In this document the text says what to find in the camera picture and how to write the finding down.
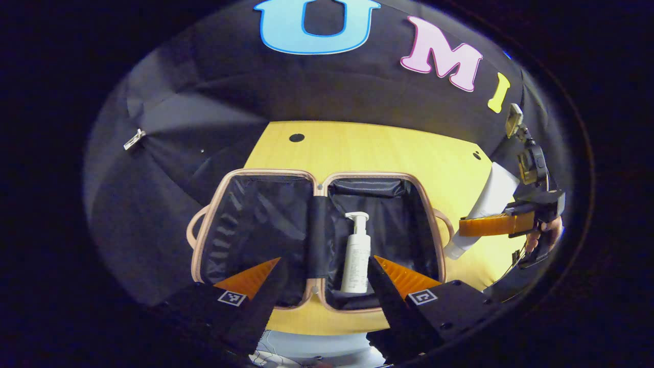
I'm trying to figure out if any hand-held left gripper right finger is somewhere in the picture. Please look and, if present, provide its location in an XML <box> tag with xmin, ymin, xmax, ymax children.
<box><xmin>366</xmin><ymin>255</ymin><xmax>506</xmax><ymax>364</ymax></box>

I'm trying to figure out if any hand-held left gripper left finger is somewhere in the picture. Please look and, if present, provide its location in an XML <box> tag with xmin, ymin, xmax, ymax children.
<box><xmin>148</xmin><ymin>257</ymin><xmax>289</xmax><ymax>358</ymax></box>

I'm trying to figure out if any white cosmetic tube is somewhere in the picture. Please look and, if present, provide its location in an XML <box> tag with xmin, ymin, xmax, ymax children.
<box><xmin>443</xmin><ymin>163</ymin><xmax>521</xmax><ymax>260</ymax></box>

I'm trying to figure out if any white pump bottle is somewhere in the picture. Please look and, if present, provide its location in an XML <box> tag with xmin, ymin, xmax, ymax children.
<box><xmin>340</xmin><ymin>212</ymin><xmax>370</xmax><ymax>294</ymax></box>

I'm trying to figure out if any pink suitcase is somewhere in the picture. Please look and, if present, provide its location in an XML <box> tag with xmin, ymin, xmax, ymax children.
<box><xmin>186</xmin><ymin>169</ymin><xmax>455</xmax><ymax>313</ymax></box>

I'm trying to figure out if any tangled thin cable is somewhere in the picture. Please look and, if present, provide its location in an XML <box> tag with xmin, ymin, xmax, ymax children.
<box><xmin>250</xmin><ymin>343</ymin><xmax>328</xmax><ymax>368</ymax></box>

